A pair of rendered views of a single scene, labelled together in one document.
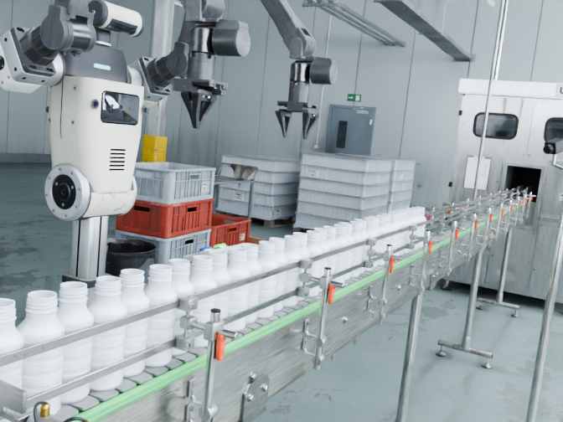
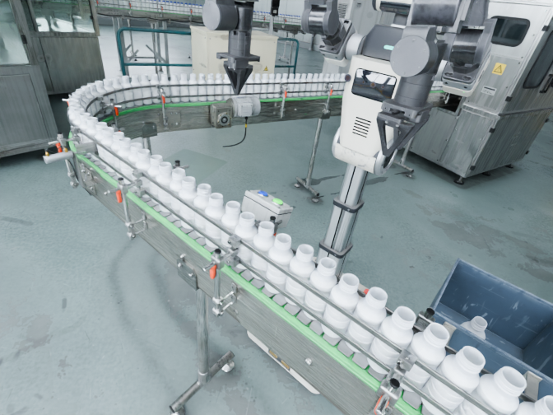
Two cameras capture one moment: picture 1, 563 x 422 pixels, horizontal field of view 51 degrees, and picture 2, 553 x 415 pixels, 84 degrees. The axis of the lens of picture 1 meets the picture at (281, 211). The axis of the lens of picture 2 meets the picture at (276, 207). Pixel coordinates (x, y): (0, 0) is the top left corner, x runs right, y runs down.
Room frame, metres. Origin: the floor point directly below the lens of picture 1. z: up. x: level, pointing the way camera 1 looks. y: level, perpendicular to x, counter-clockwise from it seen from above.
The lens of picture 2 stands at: (1.52, -0.65, 1.62)
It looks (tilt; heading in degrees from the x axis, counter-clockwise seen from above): 34 degrees down; 98
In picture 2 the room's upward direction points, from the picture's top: 8 degrees clockwise
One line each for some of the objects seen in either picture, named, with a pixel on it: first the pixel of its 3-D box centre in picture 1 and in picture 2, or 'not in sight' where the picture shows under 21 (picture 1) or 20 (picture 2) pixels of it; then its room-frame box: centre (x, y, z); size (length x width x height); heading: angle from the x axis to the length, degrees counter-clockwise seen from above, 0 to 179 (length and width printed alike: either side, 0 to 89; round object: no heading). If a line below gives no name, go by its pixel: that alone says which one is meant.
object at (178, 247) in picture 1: (163, 244); not in sight; (4.00, 0.79, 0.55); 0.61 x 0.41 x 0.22; 159
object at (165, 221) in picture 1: (166, 213); not in sight; (4.01, 0.79, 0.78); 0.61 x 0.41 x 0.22; 159
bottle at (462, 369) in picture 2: (366, 244); (452, 380); (1.84, -0.28, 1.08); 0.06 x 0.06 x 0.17
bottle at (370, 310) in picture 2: (343, 250); (366, 319); (1.69, -0.19, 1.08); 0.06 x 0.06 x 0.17
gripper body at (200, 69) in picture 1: (200, 71); (239, 46); (1.26, 0.20, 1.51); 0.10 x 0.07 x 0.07; 62
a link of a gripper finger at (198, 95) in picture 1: (193, 105); (240, 76); (1.26, 0.21, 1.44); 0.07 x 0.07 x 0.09; 62
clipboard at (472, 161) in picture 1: (477, 172); not in sight; (5.71, -1.84, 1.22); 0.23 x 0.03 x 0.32; 62
